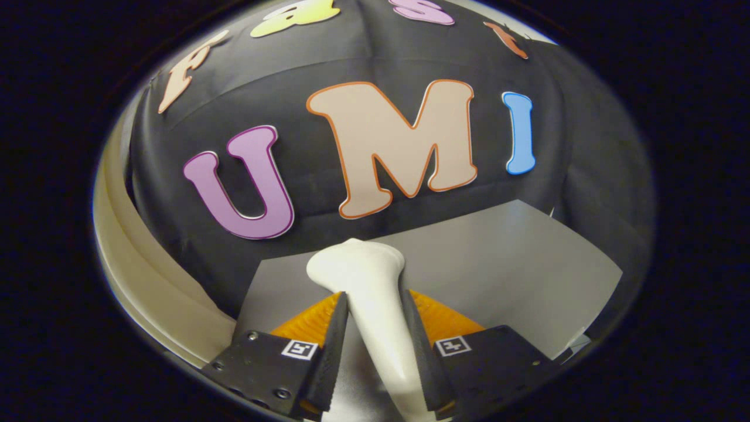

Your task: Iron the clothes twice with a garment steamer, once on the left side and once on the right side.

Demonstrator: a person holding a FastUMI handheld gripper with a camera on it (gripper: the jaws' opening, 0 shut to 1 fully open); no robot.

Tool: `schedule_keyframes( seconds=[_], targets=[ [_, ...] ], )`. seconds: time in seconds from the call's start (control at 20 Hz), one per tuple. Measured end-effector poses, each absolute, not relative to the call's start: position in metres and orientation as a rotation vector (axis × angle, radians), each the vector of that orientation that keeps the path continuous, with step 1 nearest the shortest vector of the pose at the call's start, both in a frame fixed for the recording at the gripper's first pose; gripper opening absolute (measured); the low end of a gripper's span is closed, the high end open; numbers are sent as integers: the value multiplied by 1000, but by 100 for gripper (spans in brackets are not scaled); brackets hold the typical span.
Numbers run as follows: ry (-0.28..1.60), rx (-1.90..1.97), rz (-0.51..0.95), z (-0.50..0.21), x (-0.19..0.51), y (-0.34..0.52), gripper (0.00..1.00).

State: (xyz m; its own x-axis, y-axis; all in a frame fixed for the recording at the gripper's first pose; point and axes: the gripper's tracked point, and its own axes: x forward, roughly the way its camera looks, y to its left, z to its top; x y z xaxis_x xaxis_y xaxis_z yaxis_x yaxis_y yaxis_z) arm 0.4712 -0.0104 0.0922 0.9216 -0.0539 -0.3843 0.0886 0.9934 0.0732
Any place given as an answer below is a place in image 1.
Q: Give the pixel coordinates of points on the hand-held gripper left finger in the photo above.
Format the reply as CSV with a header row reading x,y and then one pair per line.
x,y
331,351

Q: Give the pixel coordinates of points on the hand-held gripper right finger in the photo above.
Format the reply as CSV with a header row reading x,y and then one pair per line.
x,y
419,351

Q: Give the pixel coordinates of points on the white garment steamer head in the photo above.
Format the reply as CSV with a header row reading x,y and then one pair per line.
x,y
375,305

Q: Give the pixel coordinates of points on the cream button-up shirt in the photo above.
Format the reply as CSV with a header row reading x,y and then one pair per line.
x,y
146,281

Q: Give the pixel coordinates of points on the grey cabinet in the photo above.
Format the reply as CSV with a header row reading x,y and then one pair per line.
x,y
498,264

